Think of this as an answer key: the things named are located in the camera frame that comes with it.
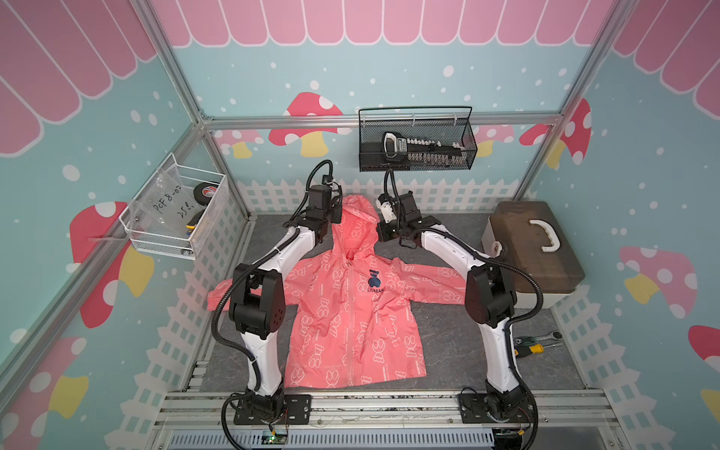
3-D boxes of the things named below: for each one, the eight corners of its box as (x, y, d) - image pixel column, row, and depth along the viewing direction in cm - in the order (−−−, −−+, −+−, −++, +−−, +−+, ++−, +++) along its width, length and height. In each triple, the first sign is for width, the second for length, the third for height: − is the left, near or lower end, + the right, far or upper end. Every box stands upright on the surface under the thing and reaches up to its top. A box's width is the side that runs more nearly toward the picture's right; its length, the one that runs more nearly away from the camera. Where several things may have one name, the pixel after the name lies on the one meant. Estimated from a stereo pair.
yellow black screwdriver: (516, 357, 85) (520, 353, 83) (513, 350, 87) (517, 346, 84) (557, 350, 87) (563, 347, 84) (554, 344, 88) (560, 340, 85)
